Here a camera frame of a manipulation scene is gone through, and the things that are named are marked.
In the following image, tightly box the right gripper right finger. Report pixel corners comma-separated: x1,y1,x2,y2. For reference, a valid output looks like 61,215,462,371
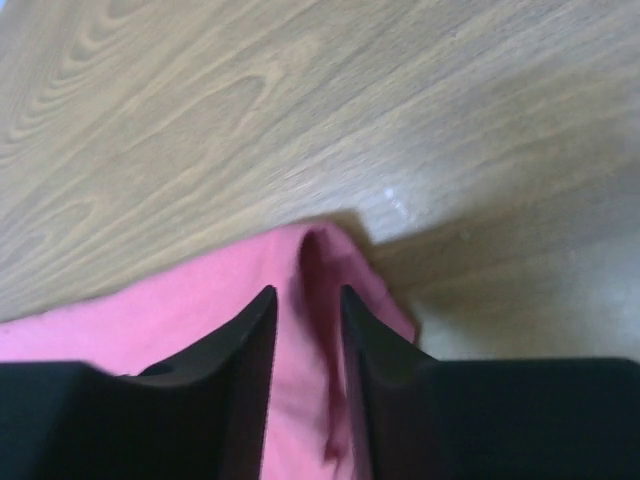
341,286,639,479

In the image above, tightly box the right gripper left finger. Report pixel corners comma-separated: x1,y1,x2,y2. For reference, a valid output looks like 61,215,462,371
1,286,278,479

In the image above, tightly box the red t shirt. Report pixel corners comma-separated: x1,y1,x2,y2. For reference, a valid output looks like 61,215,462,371
1,223,415,479

